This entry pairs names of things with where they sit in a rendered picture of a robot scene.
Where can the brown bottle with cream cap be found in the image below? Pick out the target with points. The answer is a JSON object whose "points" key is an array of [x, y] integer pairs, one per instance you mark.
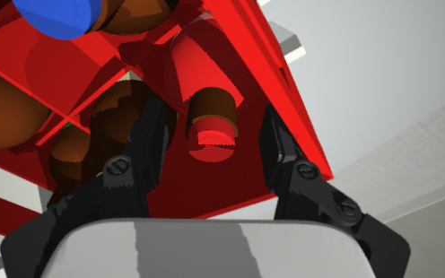
{"points": [[115, 112]]}

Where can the brown bottle with green cap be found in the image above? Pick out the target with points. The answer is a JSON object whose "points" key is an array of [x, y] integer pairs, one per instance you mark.
{"points": [[72, 161]]}

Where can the brown bottle with blue cap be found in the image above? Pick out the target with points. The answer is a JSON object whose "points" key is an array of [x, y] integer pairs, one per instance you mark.
{"points": [[70, 19], [21, 116]]}

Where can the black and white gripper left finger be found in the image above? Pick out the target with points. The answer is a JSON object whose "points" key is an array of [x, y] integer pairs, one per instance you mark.
{"points": [[119, 192]]}

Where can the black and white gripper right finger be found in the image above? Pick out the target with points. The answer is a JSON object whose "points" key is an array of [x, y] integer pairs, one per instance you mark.
{"points": [[310, 198]]}

